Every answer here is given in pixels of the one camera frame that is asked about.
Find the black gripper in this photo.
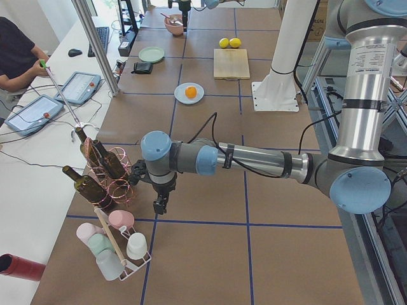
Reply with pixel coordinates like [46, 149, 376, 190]
[128, 159, 177, 214]

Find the light blue plate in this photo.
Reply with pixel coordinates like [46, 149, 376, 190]
[174, 83, 204, 105]

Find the orange fruit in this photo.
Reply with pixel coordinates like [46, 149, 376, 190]
[184, 86, 198, 99]

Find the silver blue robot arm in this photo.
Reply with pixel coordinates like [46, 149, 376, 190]
[129, 1, 406, 214]

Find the light green plate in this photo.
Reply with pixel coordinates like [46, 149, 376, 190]
[138, 46, 165, 64]

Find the pink cup top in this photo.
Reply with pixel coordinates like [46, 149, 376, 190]
[108, 210, 135, 229]

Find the white cup right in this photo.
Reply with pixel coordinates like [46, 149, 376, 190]
[127, 232, 148, 260]

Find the dark wine bottle upper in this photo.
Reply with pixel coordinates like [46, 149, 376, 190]
[93, 139, 128, 180]

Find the mint green cup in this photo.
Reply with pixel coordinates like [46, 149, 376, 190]
[87, 233, 112, 257]

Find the dark wine bottle lower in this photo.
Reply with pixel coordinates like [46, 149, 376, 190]
[62, 165, 116, 212]

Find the light grey cup bottom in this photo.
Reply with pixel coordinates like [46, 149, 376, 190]
[95, 249, 125, 281]

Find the pale pink cup left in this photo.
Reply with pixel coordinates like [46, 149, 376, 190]
[76, 222, 105, 245]

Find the dark wine bottle upright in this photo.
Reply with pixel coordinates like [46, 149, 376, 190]
[74, 127, 99, 168]

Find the dark grey folded cloth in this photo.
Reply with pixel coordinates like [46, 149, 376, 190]
[131, 62, 153, 74]

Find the far teach pendant tablet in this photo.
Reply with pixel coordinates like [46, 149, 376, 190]
[61, 71, 101, 105]

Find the teach pendant tablet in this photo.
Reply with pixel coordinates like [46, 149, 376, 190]
[61, 71, 101, 105]
[5, 95, 63, 136]

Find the near teach pendant tablet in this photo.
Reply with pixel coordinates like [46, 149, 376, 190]
[5, 95, 63, 136]

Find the wooden cutting board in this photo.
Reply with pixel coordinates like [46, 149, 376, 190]
[214, 49, 251, 79]

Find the black power strip box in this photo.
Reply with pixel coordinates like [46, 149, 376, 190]
[118, 30, 136, 57]

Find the red cardboard tube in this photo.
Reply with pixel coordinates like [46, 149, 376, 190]
[1, 254, 46, 281]

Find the lower yellow lemon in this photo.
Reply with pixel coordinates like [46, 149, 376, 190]
[219, 37, 230, 49]

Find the yellow lemon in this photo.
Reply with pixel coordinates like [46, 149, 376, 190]
[219, 37, 230, 49]
[229, 37, 242, 48]

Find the black computer mouse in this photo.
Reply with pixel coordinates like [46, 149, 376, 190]
[67, 48, 83, 57]

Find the upper yellow lemon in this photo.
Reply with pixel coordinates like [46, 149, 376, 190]
[229, 37, 242, 48]

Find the pink bowl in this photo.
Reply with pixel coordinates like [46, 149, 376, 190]
[164, 14, 184, 36]

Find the black keyboard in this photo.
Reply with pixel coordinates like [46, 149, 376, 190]
[87, 26, 110, 58]

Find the metal spoon in bowl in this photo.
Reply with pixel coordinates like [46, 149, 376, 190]
[161, 13, 183, 25]

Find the metal reacher grabber stick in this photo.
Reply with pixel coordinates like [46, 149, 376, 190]
[39, 60, 100, 131]

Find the person in black shirt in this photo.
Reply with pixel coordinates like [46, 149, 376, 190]
[1, 17, 49, 92]

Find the cardboard box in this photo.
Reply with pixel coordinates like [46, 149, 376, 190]
[307, 0, 328, 42]

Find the white wire cup rack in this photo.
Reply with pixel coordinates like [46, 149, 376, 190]
[88, 208, 151, 281]

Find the copper wire bottle rack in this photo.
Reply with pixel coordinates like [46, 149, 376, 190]
[81, 137, 134, 207]

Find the wooden rack handle rod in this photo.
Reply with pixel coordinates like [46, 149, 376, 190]
[94, 208, 127, 266]

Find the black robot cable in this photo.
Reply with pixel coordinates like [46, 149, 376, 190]
[186, 111, 289, 179]

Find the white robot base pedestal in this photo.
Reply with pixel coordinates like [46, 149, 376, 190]
[252, 0, 318, 112]

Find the aluminium frame post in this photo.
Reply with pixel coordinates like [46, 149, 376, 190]
[71, 0, 120, 97]

